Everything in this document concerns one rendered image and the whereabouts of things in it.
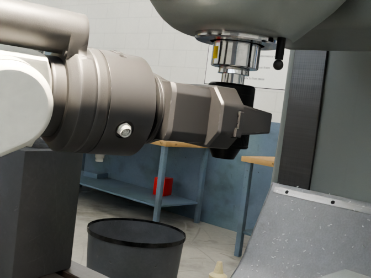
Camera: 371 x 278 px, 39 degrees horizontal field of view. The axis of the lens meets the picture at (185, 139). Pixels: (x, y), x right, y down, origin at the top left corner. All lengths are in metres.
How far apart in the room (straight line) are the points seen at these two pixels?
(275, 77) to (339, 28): 4.86
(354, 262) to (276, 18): 0.46
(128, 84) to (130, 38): 6.53
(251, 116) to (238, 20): 0.10
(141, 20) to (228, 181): 2.42
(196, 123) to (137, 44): 6.39
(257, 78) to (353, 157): 4.74
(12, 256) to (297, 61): 0.54
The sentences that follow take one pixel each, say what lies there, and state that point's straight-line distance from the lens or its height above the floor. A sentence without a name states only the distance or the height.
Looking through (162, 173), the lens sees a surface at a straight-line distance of 5.27.
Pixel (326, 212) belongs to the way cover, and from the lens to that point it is 0.87.
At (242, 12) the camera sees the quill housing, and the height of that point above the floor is 1.32.
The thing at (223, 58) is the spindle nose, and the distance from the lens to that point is 0.51.
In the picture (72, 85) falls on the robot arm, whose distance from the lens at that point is 0.41.
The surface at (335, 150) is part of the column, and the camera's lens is 0.88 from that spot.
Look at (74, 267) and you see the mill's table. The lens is 0.87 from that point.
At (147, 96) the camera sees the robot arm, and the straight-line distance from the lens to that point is 0.43.
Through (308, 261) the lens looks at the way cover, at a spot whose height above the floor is 1.02.
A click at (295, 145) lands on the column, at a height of 1.19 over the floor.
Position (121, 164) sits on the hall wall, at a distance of 6.85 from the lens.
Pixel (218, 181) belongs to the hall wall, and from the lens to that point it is 5.80.
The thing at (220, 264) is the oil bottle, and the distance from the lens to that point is 0.59.
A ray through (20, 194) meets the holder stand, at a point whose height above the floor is 1.09.
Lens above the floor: 1.23
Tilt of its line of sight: 3 degrees down
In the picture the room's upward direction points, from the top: 7 degrees clockwise
